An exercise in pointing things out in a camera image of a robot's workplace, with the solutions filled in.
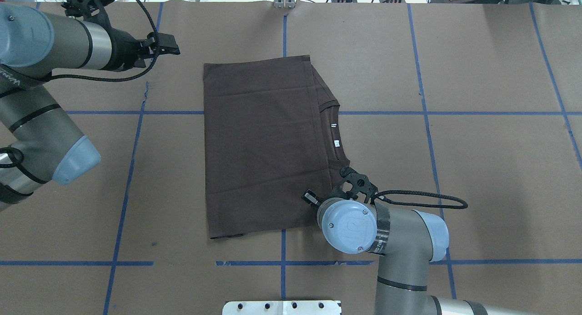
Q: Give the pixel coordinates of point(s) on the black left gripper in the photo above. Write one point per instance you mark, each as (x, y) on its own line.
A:
(123, 49)

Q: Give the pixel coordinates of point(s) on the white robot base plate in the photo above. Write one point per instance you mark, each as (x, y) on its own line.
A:
(283, 307)

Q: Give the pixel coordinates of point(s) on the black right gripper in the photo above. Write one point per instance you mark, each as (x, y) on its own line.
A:
(312, 198)

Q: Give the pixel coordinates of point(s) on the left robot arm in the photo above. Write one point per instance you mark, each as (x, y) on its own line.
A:
(48, 145)

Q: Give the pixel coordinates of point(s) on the dark brown t-shirt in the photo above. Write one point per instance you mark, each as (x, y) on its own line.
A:
(271, 133)

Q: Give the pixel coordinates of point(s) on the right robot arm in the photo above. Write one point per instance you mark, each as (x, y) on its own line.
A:
(355, 217)

